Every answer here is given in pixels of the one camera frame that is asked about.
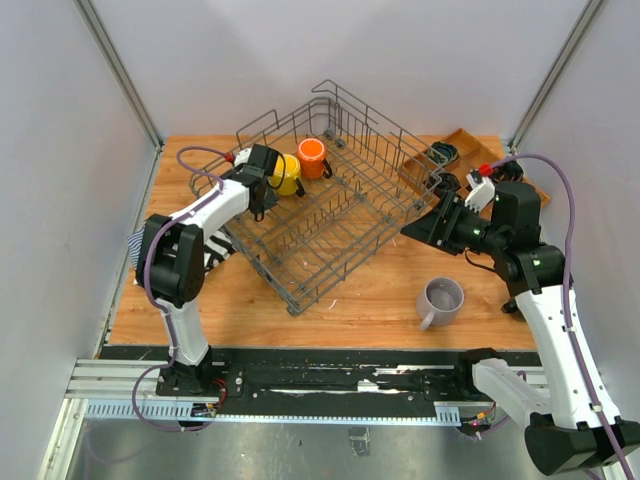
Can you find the grey wire dish rack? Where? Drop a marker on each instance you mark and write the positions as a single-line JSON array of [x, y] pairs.
[[383, 178]]

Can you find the yellow enamel mug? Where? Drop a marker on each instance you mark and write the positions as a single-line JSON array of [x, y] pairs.
[[286, 178]]

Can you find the lilac ceramic mug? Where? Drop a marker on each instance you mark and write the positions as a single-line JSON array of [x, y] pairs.
[[439, 302]]

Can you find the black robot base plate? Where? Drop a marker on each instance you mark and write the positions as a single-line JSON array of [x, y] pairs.
[[328, 376]]

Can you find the slotted cable duct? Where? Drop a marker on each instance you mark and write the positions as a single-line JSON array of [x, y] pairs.
[[264, 410]]

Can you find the right aluminium frame post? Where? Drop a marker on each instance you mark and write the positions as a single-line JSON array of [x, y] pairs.
[[577, 34]]

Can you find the aluminium frame post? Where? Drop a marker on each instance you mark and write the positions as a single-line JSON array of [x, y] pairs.
[[104, 42], [577, 34]]

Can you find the wooden compartment tray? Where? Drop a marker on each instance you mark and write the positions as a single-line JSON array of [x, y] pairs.
[[456, 153]]

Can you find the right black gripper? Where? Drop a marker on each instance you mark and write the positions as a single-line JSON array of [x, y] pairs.
[[432, 229]]

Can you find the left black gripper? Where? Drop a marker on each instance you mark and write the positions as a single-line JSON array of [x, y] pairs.
[[270, 201]]

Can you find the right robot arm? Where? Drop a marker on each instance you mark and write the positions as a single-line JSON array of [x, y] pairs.
[[576, 425]]

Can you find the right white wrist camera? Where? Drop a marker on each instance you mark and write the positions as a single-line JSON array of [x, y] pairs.
[[482, 191]]

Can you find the orange ceramic mug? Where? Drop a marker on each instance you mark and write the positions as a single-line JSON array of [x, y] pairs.
[[312, 155]]

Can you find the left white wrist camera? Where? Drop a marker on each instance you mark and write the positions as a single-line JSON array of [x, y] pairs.
[[242, 157]]

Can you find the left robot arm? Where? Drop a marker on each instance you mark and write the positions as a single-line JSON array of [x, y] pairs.
[[172, 258]]

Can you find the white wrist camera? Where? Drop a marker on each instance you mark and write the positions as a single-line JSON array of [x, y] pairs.
[[242, 157], [482, 191]]

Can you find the left aluminium frame post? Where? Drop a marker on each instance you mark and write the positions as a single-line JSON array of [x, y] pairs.
[[104, 42]]

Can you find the black white striped cloth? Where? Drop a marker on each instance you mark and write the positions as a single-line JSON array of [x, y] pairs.
[[217, 249]]

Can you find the black mug white inside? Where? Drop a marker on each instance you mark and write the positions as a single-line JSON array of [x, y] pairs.
[[511, 308]]

